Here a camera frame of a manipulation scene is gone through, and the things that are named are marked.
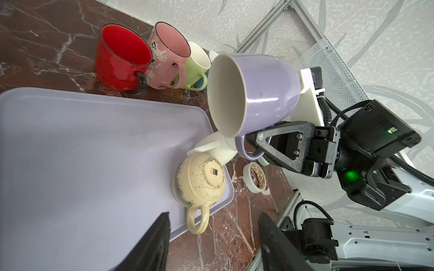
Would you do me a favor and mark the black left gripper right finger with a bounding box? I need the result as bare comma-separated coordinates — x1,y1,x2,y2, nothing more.
258,212,313,271

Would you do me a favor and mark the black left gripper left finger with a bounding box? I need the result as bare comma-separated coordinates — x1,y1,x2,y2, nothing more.
113,212,171,271

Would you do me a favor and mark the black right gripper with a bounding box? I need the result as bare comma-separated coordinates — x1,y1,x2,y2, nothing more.
246,100,422,211

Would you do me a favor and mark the white mug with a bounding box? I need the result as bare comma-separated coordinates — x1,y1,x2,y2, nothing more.
187,132,237,166

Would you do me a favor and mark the purple mug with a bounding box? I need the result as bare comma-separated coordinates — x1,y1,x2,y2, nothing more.
208,54,301,160

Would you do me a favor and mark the light green mug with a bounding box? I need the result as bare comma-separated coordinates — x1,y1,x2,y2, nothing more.
182,41,211,91

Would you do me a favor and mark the pink patterned mug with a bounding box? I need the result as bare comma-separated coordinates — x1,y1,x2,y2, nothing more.
145,21,191,90

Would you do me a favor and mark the red mug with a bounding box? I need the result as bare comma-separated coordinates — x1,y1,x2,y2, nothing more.
94,24,153,94

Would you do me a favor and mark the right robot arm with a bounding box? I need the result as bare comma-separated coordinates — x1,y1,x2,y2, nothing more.
246,100,434,223

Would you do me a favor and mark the clear tape roll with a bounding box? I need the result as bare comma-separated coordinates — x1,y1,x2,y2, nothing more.
243,162,267,194

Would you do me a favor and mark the lavender plastic tray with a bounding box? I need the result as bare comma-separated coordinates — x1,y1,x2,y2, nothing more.
0,87,235,271

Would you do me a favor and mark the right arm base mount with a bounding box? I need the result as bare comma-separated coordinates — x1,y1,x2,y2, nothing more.
280,201,339,264

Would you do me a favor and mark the white wire basket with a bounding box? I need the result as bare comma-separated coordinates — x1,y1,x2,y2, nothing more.
293,38,368,111

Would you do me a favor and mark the aluminium frame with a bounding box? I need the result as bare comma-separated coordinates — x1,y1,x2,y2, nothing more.
234,1,327,59

